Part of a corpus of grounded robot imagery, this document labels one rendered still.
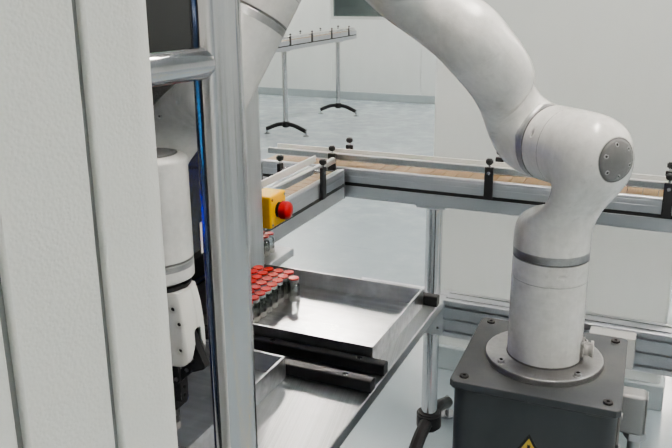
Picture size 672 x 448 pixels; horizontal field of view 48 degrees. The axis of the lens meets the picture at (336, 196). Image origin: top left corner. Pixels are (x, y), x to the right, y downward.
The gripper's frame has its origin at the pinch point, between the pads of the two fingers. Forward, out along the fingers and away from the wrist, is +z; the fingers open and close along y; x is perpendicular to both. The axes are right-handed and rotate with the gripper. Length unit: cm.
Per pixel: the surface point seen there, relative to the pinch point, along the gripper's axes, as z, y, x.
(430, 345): 58, -5, 135
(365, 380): 5.9, 18.7, 22.0
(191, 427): 7.7, 0.4, 3.6
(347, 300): 8, 3, 52
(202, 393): 7.7, -3.3, 11.9
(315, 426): 7.9, 15.7, 11.0
